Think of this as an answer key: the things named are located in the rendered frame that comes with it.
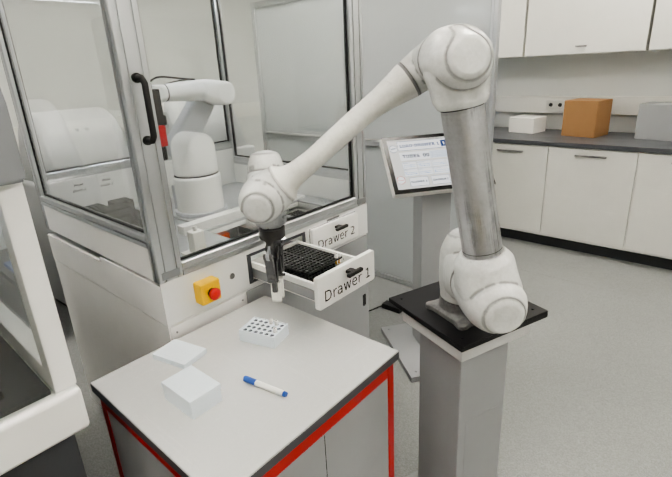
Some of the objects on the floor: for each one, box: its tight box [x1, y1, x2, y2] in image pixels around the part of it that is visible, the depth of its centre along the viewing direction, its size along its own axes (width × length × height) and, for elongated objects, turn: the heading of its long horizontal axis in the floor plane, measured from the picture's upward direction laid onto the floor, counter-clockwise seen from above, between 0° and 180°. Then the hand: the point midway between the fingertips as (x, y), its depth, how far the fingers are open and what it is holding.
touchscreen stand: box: [381, 193, 451, 383], centre depth 245 cm, size 50×45×102 cm
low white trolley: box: [90, 296, 399, 477], centre depth 140 cm, size 58×62×76 cm
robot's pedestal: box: [403, 312, 530, 477], centre depth 160 cm, size 30×30×76 cm
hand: (277, 289), depth 138 cm, fingers closed
